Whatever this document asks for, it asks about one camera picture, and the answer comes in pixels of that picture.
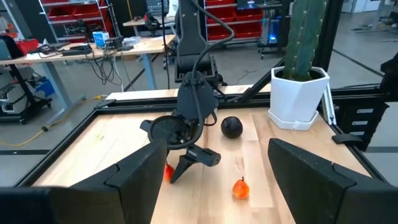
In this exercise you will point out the green cactus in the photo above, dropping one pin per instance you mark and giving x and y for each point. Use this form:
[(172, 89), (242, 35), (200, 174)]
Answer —
[(301, 37)]

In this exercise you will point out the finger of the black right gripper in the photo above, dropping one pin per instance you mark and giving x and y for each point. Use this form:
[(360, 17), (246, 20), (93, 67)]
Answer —
[(182, 168)]

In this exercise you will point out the black drawer cabinet white labels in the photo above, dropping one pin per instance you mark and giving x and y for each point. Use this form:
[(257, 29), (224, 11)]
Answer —
[(360, 124)]

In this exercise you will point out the wooden desk grey legs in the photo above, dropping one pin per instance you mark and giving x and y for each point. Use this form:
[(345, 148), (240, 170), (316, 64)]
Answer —
[(149, 45)]

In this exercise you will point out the black flat bracket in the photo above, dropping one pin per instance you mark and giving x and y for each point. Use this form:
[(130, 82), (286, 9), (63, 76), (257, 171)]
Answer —
[(346, 138)]

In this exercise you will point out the blue cardboard box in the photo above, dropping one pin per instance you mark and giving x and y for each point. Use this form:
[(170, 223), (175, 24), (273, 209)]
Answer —
[(101, 39)]

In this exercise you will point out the white hexagonal plant pot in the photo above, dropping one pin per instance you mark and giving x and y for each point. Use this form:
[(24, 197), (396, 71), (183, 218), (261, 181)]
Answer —
[(295, 99)]

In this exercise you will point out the aluminium angle bracket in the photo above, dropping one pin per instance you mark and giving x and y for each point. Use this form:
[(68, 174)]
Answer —
[(329, 105)]

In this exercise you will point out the black equipment cart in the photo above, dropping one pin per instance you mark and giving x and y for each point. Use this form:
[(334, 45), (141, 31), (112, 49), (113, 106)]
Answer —
[(21, 93)]

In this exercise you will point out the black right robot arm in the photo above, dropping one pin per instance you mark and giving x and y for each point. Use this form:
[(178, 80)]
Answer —
[(196, 99)]

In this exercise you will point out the small orange fruit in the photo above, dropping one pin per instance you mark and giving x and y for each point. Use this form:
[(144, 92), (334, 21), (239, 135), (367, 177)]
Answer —
[(169, 173), (241, 189)]

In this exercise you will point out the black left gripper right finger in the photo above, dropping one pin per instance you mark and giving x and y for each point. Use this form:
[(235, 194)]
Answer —
[(311, 186)]

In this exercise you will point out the red bin storage shelf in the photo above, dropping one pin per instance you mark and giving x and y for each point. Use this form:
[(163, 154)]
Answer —
[(242, 29), (68, 12)]

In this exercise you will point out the black aluminium extrusion frame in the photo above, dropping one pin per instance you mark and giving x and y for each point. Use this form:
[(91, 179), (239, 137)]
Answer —
[(136, 109)]

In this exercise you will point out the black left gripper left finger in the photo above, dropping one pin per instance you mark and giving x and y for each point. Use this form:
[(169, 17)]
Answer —
[(140, 180)]

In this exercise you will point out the red bag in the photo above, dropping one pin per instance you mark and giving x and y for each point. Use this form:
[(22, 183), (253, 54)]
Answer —
[(28, 46)]

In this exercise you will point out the black round fruit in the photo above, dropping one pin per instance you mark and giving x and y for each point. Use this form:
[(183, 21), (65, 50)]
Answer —
[(232, 127)]

